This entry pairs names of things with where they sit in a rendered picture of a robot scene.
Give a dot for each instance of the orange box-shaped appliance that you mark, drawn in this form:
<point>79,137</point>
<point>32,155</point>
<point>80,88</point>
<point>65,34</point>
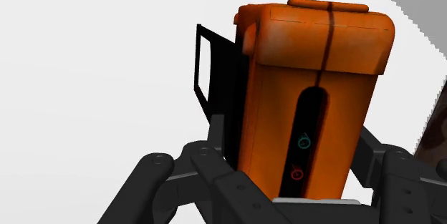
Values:
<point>279,76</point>

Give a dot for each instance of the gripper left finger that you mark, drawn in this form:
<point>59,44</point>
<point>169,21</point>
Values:
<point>223,195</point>

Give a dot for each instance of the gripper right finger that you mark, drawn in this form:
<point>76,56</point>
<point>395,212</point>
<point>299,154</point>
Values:
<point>401,188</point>

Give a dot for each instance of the dark brown patterned object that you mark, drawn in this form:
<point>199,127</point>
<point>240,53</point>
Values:
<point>434,129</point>

